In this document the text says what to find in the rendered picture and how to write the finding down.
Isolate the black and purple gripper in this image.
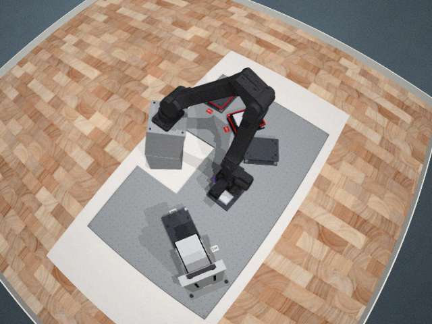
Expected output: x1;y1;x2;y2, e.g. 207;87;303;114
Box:
213;170;243;197

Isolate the grey slotted shelf rack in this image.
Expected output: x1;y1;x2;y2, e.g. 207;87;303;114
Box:
175;238;225;292

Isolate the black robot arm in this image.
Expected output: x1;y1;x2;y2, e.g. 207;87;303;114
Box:
152;67;275;200

